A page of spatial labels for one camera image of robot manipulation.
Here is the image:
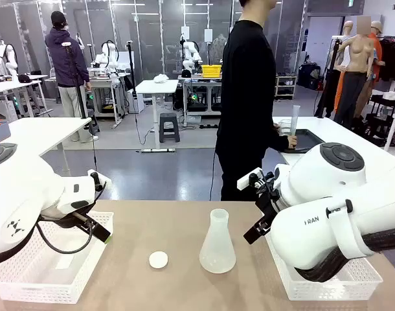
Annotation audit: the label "person's right forearm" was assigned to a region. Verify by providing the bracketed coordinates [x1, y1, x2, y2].
[262, 122, 291, 152]

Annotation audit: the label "wooden shoe rack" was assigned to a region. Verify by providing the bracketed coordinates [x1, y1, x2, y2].
[275, 75, 298, 100]

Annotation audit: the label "person in black sweater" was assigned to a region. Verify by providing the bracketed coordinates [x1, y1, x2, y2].
[215, 0, 291, 202]

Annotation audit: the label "yellow plastic crate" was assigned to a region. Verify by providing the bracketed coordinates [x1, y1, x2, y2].
[201, 63, 223, 78]

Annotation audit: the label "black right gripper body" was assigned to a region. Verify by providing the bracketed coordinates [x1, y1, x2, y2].
[255, 189, 282, 224]

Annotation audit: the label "white mannequin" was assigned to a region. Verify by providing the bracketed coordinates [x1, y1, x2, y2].
[336, 21, 354, 72]

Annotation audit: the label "black tripod beside mannequins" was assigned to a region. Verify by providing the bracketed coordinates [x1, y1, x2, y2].
[315, 37, 343, 119]

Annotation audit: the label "black plastic tray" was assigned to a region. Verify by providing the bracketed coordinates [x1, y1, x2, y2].
[283, 128, 326, 154]

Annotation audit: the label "grey plastic stool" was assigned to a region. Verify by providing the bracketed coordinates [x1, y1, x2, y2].
[158, 112, 181, 144]

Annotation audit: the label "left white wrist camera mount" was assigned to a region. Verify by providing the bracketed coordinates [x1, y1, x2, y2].
[87, 168, 113, 192]

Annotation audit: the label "clothes rack with dark garments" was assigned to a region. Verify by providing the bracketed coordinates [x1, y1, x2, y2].
[377, 35, 395, 84]

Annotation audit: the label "clear plastic graduated cylinder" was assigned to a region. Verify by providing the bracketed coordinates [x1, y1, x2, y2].
[291, 104, 301, 143]

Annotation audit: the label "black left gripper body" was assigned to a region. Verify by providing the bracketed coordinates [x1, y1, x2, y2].
[71, 211, 101, 233]

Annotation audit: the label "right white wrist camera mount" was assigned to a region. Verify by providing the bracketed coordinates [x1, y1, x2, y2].
[236, 167, 269, 195]

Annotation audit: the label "black bags pile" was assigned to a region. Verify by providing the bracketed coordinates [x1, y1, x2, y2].
[297, 63, 321, 91]

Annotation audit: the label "black camera tripod stand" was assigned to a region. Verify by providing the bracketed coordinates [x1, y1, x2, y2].
[62, 41, 88, 119]

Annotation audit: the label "white round flask cap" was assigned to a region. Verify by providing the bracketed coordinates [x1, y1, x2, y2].
[148, 251, 169, 269]

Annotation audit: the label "white standing desk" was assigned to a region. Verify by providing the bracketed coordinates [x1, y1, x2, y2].
[135, 79, 179, 153]

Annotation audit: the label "tan mannequin dark trousers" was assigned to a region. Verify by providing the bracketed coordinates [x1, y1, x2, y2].
[333, 16, 378, 127]

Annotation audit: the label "person in purple hoodie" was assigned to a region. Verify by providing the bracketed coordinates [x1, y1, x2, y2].
[44, 10, 100, 143]

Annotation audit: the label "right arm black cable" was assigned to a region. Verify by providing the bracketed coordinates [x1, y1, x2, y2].
[294, 226, 395, 282]

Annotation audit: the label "metal workbench with robot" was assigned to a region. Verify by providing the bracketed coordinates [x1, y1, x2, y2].
[87, 66, 129, 129]

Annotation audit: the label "metal workbench with crate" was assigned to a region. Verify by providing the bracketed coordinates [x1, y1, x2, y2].
[177, 75, 223, 127]

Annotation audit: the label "clear plastic measuring beaker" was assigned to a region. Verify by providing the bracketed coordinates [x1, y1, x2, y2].
[279, 119, 294, 137]

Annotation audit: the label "white background desk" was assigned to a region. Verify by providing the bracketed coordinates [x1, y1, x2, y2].
[0, 79, 52, 119]

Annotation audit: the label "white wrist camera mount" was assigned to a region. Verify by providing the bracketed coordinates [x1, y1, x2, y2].
[236, 167, 269, 195]
[87, 168, 113, 192]

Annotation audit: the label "white perforated plastic basket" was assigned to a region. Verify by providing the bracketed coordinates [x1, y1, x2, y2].
[0, 211, 115, 305]
[265, 231, 383, 301]

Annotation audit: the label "black light stand pole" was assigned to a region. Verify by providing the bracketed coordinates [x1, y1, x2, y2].
[126, 40, 139, 114]

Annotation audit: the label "mannequin in orange jacket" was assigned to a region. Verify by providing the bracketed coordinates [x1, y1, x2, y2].
[367, 20, 387, 82]

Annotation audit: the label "translucent plastic conical flask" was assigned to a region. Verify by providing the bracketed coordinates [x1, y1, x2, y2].
[199, 209, 236, 275]

